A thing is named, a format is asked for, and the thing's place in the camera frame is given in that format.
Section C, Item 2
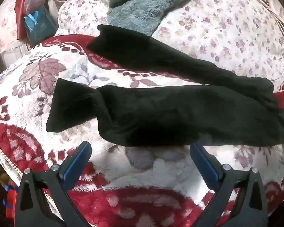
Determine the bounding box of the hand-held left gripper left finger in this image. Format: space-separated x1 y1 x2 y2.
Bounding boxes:
15 141 93 227

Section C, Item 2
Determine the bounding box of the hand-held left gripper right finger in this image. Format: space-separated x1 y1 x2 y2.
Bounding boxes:
190 143 268 227

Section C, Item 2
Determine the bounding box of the red and white floral blanket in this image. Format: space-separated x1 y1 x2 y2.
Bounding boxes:
0 34 284 227

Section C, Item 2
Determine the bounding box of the orange and blue item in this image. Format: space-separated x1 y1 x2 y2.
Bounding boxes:
0 173 19 218

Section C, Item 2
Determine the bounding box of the small-flower print quilt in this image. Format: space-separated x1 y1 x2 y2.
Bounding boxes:
57 0 284 93

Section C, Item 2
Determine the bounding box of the floral pillow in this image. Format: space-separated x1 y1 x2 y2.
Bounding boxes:
0 0 30 62

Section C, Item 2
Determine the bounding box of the red cloth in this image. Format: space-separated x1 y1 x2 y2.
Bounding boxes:
14 0 27 40

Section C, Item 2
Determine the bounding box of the grey-blue fluffy blanket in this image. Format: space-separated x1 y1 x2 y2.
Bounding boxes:
106 0 218 36

